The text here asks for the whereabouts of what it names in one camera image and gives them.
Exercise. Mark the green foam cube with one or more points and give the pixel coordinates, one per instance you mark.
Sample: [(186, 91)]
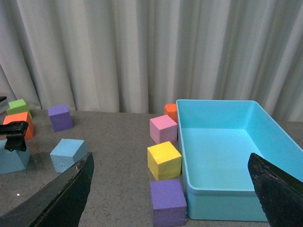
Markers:
[(18, 106)]

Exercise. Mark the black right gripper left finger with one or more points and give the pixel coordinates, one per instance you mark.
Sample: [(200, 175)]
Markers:
[(60, 203)]

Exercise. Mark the white curtain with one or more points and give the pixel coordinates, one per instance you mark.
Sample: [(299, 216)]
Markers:
[(135, 56)]

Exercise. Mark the orange foam cube by bin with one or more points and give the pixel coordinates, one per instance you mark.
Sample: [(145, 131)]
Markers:
[(171, 111)]

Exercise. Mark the light blue plastic bin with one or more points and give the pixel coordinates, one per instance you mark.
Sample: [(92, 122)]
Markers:
[(216, 139)]

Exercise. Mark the yellow foam cube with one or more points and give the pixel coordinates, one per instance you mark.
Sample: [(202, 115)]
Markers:
[(164, 161)]

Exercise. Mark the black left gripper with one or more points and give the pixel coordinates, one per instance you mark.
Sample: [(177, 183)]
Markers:
[(15, 134)]

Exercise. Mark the dented light blue foam cube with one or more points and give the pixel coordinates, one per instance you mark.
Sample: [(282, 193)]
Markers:
[(67, 153)]

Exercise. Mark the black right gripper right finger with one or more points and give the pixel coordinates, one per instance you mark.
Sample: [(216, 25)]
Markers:
[(279, 193)]

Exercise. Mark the pink foam cube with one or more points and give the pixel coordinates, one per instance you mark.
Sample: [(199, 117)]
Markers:
[(163, 129)]

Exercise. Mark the purple foam cube near bin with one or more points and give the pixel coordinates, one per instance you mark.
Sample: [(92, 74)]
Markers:
[(168, 203)]

